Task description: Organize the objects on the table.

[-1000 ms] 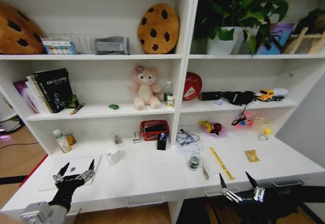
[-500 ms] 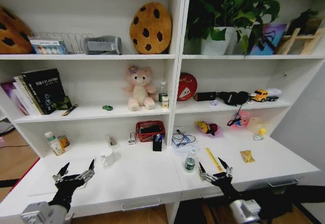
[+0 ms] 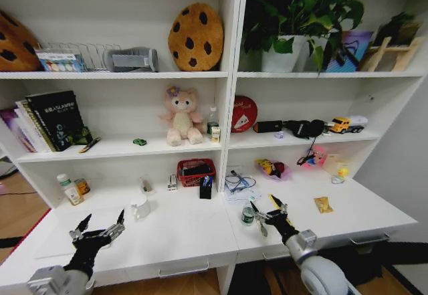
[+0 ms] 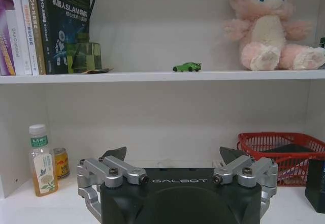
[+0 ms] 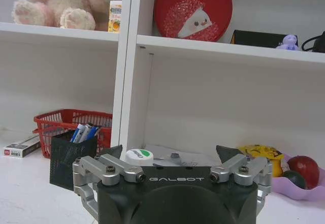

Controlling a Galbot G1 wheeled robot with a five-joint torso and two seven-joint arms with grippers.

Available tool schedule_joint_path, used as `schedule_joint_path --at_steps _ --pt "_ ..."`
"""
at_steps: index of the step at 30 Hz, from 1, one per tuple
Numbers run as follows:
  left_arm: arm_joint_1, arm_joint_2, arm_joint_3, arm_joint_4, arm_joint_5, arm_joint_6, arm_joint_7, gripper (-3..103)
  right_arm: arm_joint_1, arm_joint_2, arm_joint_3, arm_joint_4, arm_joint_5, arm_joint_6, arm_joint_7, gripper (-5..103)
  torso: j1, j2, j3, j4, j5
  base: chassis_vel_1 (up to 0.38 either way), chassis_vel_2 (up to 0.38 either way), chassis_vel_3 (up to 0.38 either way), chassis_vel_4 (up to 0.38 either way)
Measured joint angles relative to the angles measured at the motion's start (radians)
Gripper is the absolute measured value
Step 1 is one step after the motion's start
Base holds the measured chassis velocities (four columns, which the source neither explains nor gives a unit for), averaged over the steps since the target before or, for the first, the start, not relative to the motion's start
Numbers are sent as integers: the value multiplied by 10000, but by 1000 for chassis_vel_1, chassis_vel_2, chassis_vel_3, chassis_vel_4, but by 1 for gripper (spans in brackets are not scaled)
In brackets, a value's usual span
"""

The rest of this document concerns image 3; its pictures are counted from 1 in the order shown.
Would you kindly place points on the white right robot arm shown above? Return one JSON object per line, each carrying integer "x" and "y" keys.
{"x": 317, "y": 268}

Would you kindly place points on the pink plush bear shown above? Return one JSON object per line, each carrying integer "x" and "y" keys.
{"x": 182, "y": 117}

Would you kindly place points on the black headphones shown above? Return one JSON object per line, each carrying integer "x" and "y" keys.
{"x": 306, "y": 127}

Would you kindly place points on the yellow toy truck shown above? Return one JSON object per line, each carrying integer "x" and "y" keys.
{"x": 347, "y": 124}

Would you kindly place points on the pale wooden stand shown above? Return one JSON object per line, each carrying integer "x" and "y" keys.
{"x": 394, "y": 55}

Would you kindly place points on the black book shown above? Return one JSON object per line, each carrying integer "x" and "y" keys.
{"x": 58, "y": 119}

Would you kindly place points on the clear bottle green label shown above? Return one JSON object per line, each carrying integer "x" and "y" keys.
{"x": 212, "y": 117}

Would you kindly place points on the yellow tin can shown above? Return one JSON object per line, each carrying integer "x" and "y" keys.
{"x": 82, "y": 187}

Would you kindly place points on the small green label bottle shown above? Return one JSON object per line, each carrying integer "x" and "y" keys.
{"x": 248, "y": 216}

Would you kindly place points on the black rectangular box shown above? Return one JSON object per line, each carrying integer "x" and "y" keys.
{"x": 269, "y": 126}

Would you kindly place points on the silver metal clip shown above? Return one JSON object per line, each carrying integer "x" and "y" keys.
{"x": 263, "y": 229}

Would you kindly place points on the red plastic basket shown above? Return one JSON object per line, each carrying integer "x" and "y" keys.
{"x": 187, "y": 166}

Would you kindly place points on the white shelf desk unit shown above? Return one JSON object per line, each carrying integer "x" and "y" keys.
{"x": 187, "y": 231}

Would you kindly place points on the white mug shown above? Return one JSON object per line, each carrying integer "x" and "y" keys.
{"x": 142, "y": 209}

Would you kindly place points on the purple and blue picture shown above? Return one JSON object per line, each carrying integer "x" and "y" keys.
{"x": 351, "y": 51}

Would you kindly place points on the white plant pot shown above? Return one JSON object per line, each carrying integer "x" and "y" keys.
{"x": 282, "y": 57}

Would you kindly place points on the yellow ruler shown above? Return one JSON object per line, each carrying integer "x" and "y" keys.
{"x": 277, "y": 204}

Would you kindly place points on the small yellow drink carton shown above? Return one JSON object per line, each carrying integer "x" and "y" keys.
{"x": 216, "y": 135}

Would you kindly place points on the purple book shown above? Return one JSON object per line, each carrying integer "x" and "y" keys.
{"x": 15, "y": 127}

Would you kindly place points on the clear glass cup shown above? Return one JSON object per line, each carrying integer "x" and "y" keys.
{"x": 146, "y": 186}

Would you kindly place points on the yellow snack packet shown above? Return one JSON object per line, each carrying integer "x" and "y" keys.
{"x": 323, "y": 205}

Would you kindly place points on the red and black toy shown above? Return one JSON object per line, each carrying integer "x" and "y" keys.
{"x": 279, "y": 168}

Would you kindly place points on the yellow toy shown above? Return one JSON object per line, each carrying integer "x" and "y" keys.
{"x": 265, "y": 166}

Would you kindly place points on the pink plastic basket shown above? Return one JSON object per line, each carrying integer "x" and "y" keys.
{"x": 319, "y": 158}

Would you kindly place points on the pink plate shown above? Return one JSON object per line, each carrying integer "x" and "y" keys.
{"x": 284, "y": 174}

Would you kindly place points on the black pen holder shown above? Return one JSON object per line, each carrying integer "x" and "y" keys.
{"x": 205, "y": 190}

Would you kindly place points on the yellow rubber duck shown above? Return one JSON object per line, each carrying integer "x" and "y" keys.
{"x": 340, "y": 175}

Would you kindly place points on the pale translucent box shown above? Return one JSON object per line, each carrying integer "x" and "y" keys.
{"x": 334, "y": 164}

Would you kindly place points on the green toy car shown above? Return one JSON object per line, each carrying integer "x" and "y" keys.
{"x": 139, "y": 141}

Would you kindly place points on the white paper sheets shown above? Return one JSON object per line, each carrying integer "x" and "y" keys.
{"x": 245, "y": 196}

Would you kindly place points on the pale yellow bottle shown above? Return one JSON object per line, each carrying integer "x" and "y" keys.
{"x": 74, "y": 196}

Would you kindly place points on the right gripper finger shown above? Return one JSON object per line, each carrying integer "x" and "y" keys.
{"x": 281, "y": 208}
{"x": 261, "y": 216}

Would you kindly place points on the box with coloured dots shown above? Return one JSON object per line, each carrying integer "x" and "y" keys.
{"x": 60, "y": 62}

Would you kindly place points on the grey fabric neck pillow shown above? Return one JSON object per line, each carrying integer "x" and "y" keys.
{"x": 132, "y": 60}

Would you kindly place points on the round cookie cushion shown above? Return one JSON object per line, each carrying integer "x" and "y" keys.
{"x": 13, "y": 47}
{"x": 195, "y": 37}

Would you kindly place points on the red round tin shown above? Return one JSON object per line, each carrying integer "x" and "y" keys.
{"x": 244, "y": 114}

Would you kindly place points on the yellow and black pen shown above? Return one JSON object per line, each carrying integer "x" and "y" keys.
{"x": 89, "y": 144}

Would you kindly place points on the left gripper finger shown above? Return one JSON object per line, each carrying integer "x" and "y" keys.
{"x": 117, "y": 229}
{"x": 81, "y": 227}

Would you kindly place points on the green leafy plant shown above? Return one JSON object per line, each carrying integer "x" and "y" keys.
{"x": 301, "y": 4}

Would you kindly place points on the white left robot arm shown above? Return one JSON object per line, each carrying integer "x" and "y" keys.
{"x": 55, "y": 280}

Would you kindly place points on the small purple object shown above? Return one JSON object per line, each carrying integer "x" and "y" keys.
{"x": 279, "y": 135}

